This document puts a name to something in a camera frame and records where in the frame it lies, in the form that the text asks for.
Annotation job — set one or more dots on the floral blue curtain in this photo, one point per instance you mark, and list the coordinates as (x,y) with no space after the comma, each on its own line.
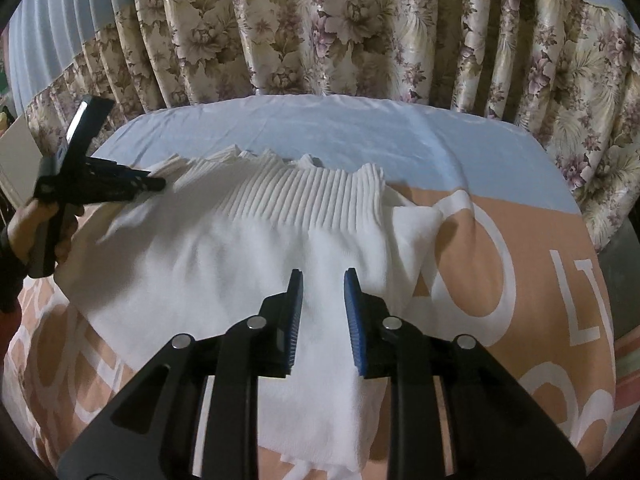
(350,20)

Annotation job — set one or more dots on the orange white lettered blanket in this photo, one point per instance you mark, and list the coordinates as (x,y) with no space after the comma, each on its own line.
(500,300)

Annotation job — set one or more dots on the light blue bed sheet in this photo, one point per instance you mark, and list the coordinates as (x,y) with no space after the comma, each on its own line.
(350,130)

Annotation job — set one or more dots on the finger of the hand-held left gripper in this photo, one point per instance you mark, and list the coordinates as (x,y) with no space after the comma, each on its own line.
(115,180)

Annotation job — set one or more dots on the white panel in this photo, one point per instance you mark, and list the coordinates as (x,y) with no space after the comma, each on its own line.
(17,155)

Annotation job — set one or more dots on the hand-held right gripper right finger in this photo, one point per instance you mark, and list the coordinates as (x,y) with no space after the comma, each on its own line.
(352,320)

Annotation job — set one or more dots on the white knit sweater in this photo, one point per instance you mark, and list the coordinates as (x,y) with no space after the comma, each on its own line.
(225,250)

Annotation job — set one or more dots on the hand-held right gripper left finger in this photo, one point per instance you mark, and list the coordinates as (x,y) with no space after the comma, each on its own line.
(295,320)

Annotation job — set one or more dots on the person's left hand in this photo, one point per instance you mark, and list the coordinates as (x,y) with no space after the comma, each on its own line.
(25,225)

